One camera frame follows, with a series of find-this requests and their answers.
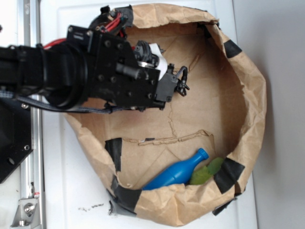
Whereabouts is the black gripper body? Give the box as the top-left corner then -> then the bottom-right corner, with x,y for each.
66,26 -> 189,111

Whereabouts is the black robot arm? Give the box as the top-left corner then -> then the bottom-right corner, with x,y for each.
0,26 -> 188,114

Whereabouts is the brown paper bag bin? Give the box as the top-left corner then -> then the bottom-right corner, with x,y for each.
65,3 -> 267,227

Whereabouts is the blue plastic bottle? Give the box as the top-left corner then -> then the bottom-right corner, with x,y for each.
142,148 -> 209,190

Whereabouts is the green leaf toy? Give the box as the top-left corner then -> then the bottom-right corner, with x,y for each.
189,157 -> 224,185

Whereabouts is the braided grey cable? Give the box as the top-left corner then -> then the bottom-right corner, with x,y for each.
0,92 -> 124,115

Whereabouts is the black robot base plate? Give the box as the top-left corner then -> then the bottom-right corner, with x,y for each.
0,98 -> 32,183

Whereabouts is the aluminium frame rail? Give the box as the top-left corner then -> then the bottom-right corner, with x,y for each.
17,0 -> 47,229

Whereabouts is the metal corner bracket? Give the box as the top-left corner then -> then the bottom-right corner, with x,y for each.
10,198 -> 41,229

